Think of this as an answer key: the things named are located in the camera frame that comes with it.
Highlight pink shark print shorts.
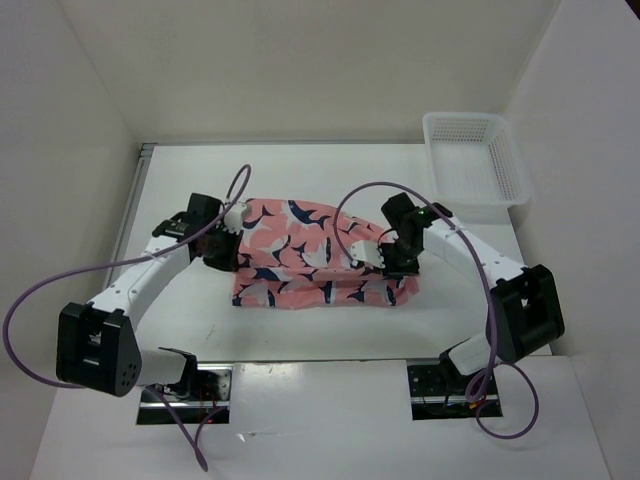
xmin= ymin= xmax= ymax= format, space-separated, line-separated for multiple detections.
xmin=231 ymin=198 xmax=419 ymax=310

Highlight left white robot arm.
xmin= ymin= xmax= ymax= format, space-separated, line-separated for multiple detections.
xmin=56 ymin=194 xmax=251 ymax=400

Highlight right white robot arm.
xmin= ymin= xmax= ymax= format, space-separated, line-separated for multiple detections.
xmin=379 ymin=193 xmax=565 ymax=393

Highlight white plastic mesh basket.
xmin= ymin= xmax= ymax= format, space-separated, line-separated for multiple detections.
xmin=422 ymin=112 xmax=531 ymax=209

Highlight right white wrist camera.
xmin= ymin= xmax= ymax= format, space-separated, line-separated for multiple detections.
xmin=348 ymin=240 xmax=385 ymax=270

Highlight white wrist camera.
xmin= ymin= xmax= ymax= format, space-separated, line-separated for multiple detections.
xmin=348 ymin=240 xmax=385 ymax=270
xmin=222 ymin=202 xmax=251 ymax=235

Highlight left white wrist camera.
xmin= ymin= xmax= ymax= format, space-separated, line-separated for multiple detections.
xmin=222 ymin=202 xmax=251 ymax=235

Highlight aluminium table edge rail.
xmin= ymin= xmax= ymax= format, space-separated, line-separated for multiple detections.
xmin=109 ymin=143 xmax=156 ymax=263

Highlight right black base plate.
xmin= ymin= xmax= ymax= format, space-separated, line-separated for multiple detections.
xmin=406 ymin=361 xmax=502 ymax=421

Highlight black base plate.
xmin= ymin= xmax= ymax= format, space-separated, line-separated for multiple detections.
xmin=406 ymin=361 xmax=502 ymax=421
xmin=136 ymin=364 xmax=233 ymax=426

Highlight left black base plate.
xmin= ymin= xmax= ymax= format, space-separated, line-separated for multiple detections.
xmin=136 ymin=364 xmax=233 ymax=426

